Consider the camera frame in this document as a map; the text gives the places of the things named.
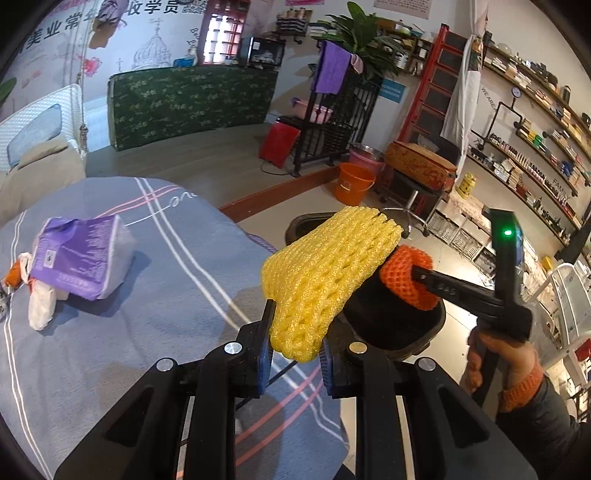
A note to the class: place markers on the grey blue pillow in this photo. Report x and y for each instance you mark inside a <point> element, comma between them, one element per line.
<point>34,138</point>

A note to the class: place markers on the white plastic bag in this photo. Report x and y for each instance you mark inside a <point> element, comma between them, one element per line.
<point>41,309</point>

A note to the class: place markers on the person's right forearm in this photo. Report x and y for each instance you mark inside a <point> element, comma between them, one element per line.
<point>545,424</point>

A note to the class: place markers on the orange white wrapper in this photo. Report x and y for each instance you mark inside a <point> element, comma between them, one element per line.
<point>14,277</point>

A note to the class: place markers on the person's right hand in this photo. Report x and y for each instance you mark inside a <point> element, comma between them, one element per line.
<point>517,364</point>

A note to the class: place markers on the black framed picture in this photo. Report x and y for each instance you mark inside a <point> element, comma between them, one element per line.
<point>263,53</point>

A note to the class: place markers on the orange bucket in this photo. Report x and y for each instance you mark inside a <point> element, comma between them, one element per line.
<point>353,187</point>

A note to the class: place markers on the orange cushioned stool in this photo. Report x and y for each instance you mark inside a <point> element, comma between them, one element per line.
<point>415,164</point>

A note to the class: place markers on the yellow foam net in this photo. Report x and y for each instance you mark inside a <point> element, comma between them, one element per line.
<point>323,272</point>

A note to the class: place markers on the purple towel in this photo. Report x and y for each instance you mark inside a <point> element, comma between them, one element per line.
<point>332,69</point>

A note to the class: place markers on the pink bucket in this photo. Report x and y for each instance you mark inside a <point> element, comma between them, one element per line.
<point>369,161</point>

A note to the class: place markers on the wall shelves with bottles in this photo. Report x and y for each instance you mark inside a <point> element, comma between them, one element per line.
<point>554,110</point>

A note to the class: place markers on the white hanging cloth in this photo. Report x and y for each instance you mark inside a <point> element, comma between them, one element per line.
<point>464,106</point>

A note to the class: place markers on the large printed wall poster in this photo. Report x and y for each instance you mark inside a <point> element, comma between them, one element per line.
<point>138,27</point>

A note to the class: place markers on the red ladder shelf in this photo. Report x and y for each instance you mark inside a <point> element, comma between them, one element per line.
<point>423,83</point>

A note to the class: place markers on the green potted plant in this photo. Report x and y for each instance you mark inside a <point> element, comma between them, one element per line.
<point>360,27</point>

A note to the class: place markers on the purple hanging fabric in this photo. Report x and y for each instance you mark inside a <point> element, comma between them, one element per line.
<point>111,18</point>

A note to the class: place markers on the black iron rack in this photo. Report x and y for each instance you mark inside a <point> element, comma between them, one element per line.
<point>318,138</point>

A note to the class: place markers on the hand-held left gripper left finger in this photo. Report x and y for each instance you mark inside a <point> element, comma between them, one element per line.
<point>264,369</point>

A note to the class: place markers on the black bottle wall rack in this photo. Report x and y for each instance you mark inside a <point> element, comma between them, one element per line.
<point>292,21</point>

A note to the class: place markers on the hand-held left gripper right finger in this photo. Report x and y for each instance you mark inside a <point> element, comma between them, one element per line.
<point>327,369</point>

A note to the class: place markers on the purple plastic packet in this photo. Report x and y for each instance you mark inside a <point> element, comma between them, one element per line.
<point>74,254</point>

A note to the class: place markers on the green patterned counter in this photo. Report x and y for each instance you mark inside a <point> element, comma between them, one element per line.
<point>184,106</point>

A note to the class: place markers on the black trash bin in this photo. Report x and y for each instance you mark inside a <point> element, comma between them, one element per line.
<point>388,323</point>

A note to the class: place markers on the white hanging chair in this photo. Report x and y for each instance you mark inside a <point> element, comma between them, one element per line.
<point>46,99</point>

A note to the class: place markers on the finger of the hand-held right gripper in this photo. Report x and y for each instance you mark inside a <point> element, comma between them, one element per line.
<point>450,290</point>

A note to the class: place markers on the pink basin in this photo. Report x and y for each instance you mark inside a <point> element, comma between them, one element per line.
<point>321,114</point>

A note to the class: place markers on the beige cushion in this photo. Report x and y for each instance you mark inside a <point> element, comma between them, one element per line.
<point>41,184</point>

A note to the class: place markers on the red phone booth cabinet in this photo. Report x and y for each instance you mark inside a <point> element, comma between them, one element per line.
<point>226,32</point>

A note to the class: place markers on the wooden shelf with jars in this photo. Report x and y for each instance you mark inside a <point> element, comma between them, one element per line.
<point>406,50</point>

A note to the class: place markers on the blue wall sign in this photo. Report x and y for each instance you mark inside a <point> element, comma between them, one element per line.
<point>392,90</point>

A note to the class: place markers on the white plastic chair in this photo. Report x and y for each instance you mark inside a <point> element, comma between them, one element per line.
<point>572,295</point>

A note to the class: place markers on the orange foam net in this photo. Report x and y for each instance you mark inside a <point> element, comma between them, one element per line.
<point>401,277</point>

